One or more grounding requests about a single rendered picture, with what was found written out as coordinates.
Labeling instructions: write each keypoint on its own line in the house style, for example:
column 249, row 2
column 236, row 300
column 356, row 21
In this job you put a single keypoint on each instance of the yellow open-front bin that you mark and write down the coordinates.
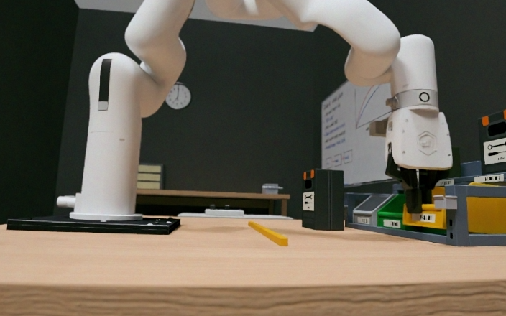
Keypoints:
column 485, row 214

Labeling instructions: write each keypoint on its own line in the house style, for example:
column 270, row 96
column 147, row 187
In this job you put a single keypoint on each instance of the green open bin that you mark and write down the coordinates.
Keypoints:
column 391, row 216

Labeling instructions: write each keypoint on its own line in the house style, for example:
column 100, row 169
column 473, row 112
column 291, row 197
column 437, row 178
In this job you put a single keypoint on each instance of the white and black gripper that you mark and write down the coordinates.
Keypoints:
column 422, row 134

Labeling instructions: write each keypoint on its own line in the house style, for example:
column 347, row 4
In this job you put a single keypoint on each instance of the grey open bin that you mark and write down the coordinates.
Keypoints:
column 372, row 203

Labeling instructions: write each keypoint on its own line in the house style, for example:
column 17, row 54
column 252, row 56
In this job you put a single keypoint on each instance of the yellow bar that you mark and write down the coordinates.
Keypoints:
column 273, row 236

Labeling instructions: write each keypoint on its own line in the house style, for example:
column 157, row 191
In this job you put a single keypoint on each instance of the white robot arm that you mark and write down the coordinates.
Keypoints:
column 117, row 84

